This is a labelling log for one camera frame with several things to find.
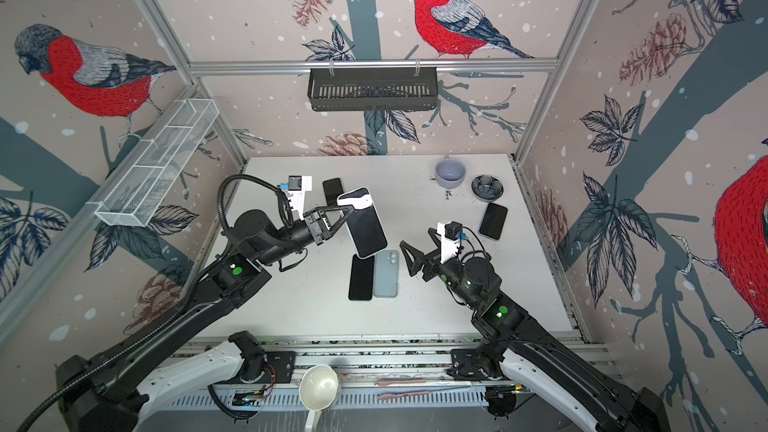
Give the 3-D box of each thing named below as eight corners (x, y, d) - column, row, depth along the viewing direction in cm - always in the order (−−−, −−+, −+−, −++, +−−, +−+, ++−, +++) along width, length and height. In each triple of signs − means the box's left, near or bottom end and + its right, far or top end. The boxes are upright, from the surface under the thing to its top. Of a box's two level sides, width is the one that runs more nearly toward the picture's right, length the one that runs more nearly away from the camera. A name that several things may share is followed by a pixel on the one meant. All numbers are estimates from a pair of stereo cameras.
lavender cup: (437, 191, 113) (439, 180, 108) (434, 165, 121) (435, 155, 117) (465, 191, 113) (468, 180, 108) (459, 165, 121) (462, 155, 117)
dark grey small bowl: (472, 203, 108) (476, 194, 104) (468, 184, 114) (471, 175, 110) (501, 203, 108) (505, 194, 104) (495, 184, 114) (499, 175, 110)
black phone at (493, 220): (478, 232, 103) (480, 227, 100) (487, 205, 110) (489, 200, 108) (498, 240, 101) (500, 235, 98) (506, 212, 108) (508, 207, 106)
